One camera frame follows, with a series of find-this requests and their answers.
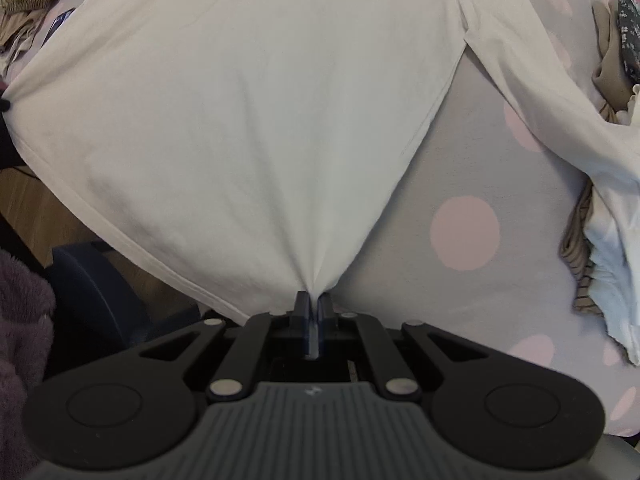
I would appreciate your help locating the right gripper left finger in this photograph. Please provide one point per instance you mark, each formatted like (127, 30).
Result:
(302, 318)

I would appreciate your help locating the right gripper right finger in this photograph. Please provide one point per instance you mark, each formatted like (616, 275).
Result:
(325, 316)

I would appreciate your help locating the cream white t-shirt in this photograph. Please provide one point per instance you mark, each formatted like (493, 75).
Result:
(242, 150)

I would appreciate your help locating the grey pink-dotted bed sheet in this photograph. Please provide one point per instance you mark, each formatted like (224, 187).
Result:
(484, 233)

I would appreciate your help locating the dark blue chair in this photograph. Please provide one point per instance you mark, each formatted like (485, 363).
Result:
(97, 313)

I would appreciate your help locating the purple fuzzy sleeve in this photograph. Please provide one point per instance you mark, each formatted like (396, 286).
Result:
(27, 303)

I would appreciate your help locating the white crumpled garment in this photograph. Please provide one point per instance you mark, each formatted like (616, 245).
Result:
(612, 229)

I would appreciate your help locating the beige olive folded garment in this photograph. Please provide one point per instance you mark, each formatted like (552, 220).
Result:
(609, 77)

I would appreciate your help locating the dark floral folded garment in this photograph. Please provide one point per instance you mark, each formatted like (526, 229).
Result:
(629, 27)

